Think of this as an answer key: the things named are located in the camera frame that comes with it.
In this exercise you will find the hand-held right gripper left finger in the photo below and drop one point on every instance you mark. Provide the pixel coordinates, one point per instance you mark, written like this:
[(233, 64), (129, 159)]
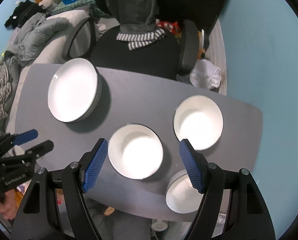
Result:
[(95, 165)]

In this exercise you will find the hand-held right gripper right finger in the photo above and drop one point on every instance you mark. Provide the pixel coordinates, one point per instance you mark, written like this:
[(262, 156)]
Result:
[(191, 165)]

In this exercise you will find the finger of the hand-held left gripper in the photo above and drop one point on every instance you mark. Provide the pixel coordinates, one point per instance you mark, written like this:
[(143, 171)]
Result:
[(40, 149), (26, 135)]

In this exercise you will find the white bowl with wavy pattern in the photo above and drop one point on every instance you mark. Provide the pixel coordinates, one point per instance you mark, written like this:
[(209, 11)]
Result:
[(135, 152), (198, 122), (181, 197)]

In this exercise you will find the person's left hand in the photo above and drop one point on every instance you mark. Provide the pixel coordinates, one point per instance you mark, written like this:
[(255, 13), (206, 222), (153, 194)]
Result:
[(6, 210)]

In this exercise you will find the black and white striped cloth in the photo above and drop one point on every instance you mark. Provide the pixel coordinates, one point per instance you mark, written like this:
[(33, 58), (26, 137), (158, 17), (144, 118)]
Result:
[(0, 87)]

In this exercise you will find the grey sofa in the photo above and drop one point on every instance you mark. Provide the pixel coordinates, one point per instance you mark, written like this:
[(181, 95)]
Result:
[(55, 52)]

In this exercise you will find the white crumpled bag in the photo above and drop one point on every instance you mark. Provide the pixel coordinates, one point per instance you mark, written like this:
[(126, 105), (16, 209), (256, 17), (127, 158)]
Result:
[(205, 75)]

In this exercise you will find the grey puffer jacket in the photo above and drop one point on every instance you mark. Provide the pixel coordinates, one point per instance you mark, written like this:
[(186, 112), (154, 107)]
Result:
[(36, 37)]

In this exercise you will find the orange plastic bag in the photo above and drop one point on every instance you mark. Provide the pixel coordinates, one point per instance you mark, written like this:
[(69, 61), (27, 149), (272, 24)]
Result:
[(202, 52)]

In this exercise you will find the black office chair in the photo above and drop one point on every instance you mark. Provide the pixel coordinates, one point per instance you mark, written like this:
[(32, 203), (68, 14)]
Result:
[(139, 55)]

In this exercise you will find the black clothes pile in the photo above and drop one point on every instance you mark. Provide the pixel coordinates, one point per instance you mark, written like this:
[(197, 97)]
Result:
[(21, 12)]

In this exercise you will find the red checked bag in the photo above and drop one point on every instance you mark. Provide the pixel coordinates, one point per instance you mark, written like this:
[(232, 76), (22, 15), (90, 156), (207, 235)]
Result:
[(167, 26)]

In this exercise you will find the green checked tablecloth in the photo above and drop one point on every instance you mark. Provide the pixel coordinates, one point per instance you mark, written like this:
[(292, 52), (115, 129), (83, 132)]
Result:
[(81, 2)]

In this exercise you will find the dark grey hoodie striped cuffs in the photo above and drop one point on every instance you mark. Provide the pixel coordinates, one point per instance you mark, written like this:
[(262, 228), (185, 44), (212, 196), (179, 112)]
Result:
[(134, 5)]

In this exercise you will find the black hanging jacket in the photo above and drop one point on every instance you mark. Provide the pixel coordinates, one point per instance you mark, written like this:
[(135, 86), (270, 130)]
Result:
[(201, 0)]

